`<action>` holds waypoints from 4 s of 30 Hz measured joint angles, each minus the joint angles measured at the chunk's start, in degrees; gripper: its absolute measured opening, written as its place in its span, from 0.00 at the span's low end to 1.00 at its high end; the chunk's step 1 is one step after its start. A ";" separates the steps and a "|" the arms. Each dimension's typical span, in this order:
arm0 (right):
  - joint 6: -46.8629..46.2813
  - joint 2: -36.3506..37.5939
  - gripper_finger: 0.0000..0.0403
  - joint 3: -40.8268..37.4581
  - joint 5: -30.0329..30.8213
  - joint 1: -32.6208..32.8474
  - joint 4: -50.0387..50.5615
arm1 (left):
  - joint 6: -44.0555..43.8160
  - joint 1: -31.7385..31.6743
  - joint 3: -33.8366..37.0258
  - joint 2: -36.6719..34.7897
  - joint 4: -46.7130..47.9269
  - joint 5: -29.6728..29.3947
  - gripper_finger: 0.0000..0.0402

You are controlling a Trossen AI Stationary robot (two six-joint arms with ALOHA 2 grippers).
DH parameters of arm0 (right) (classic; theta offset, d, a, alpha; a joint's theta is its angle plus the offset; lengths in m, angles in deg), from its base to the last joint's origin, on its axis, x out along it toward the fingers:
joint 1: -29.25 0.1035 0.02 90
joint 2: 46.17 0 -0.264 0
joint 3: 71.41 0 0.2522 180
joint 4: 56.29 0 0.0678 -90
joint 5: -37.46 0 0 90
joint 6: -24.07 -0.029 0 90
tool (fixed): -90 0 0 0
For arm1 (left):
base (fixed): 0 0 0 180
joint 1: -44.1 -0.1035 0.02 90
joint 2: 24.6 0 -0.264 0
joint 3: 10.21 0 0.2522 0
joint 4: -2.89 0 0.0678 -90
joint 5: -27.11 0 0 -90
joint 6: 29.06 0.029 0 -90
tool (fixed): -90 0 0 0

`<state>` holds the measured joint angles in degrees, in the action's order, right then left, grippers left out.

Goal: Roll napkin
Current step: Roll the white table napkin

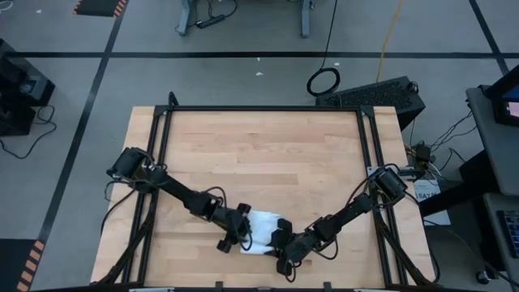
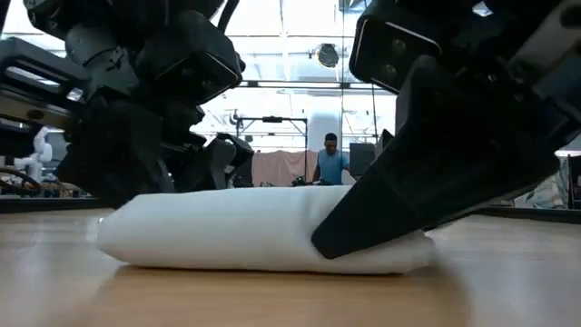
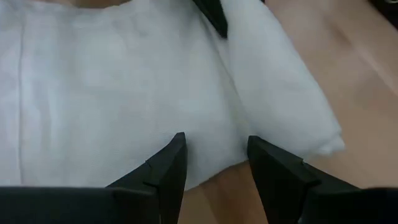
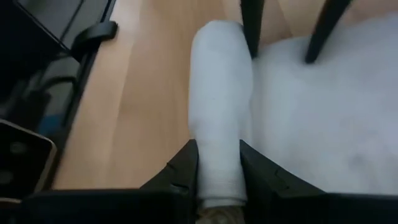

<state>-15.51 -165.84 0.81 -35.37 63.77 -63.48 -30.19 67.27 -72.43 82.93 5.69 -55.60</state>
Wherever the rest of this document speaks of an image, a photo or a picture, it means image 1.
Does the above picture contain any black equipment rack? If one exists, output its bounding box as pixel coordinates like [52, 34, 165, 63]
[0, 38, 57, 137]

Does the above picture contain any black desk base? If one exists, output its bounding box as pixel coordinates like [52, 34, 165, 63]
[419, 149, 500, 218]

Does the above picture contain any grey desk leg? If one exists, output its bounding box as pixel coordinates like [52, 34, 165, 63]
[300, 0, 313, 39]
[176, 0, 196, 37]

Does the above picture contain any yellow hanging cable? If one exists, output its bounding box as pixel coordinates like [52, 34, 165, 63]
[375, 0, 405, 84]

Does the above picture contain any white cloth napkin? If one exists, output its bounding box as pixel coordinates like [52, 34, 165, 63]
[240, 209, 285, 256]

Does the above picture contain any black power strip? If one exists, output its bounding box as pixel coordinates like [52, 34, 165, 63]
[195, 14, 227, 30]

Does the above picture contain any black power adapter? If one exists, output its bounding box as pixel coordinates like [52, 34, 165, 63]
[414, 144, 433, 164]

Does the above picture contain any black table frame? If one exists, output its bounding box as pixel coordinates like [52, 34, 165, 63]
[89, 91, 440, 292]

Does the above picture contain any white paper sheet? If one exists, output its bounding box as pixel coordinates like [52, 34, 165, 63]
[412, 178, 453, 227]

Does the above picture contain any grey desk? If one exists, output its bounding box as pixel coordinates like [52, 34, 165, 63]
[465, 84, 519, 196]
[482, 192, 519, 281]

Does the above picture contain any black computer tower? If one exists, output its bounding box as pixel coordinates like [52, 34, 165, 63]
[315, 75, 427, 131]

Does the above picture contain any laptop keyboard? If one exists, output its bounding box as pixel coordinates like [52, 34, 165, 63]
[496, 209, 519, 260]

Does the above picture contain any striped hazard mat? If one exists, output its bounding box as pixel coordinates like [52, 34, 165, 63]
[0, 238, 46, 292]
[72, 0, 130, 18]

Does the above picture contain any black hanging cable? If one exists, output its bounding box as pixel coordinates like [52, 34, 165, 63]
[306, 0, 342, 98]

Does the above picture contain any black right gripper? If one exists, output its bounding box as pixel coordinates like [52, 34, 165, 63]
[264, 218, 317, 277]

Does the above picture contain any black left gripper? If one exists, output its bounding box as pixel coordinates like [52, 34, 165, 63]
[216, 202, 252, 255]

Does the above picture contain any dark screen monitor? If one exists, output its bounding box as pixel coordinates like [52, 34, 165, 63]
[485, 64, 519, 128]

